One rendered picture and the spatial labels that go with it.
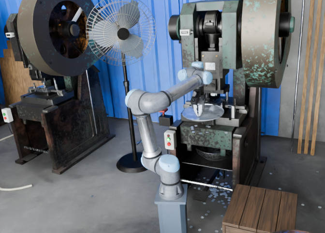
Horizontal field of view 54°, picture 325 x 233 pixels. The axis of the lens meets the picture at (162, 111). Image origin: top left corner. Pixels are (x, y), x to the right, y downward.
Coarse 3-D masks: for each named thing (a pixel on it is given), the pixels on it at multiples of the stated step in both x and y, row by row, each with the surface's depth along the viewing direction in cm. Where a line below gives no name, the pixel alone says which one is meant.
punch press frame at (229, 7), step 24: (216, 0) 226; (240, 0) 211; (192, 24) 219; (240, 24) 211; (192, 48) 225; (240, 48) 232; (240, 72) 246; (216, 96) 285; (240, 96) 253; (192, 144) 239; (216, 144) 231
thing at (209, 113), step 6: (192, 108) 230; (198, 108) 229; (204, 108) 227; (210, 108) 227; (216, 108) 226; (222, 108) 224; (186, 114) 222; (192, 114) 221; (204, 114) 218; (210, 114) 218; (216, 114) 217; (222, 114) 215; (198, 120) 210; (204, 120) 209
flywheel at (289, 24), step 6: (282, 0) 225; (282, 6) 228; (282, 12) 230; (288, 12) 202; (282, 18) 199; (288, 18) 198; (294, 18) 201; (282, 24) 199; (288, 24) 198; (294, 24) 205; (282, 30) 201; (288, 30) 200; (282, 36) 205; (288, 36) 207; (282, 42) 237
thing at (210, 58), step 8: (208, 48) 229; (216, 48) 227; (200, 56) 229; (208, 56) 226; (216, 56) 223; (208, 64) 228; (216, 64) 226; (216, 72) 228; (216, 80) 228; (224, 80) 238; (208, 88) 232; (216, 88) 230
